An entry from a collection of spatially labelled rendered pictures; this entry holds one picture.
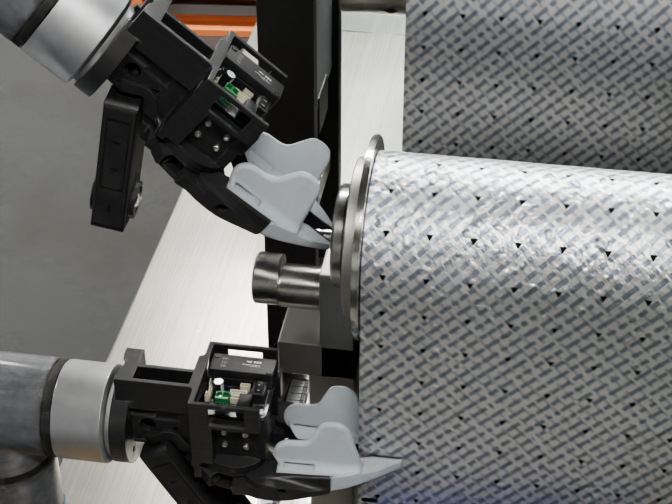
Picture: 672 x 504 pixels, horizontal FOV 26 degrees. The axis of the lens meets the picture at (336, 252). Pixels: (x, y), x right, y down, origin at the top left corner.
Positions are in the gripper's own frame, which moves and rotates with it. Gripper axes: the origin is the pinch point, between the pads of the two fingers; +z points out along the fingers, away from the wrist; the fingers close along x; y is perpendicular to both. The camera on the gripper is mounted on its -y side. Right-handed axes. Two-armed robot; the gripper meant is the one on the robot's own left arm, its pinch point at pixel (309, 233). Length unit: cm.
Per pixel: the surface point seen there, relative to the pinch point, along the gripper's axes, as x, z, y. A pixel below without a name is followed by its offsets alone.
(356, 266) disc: -8.5, 1.2, 5.9
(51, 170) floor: 187, 5, -156
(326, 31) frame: 36.2, -2.1, -5.0
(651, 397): -7.8, 22.9, 11.8
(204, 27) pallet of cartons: 260, 20, -142
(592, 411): -7.8, 21.1, 7.9
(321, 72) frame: 33.3, -0.3, -7.1
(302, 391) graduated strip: 20.3, 17.9, -29.0
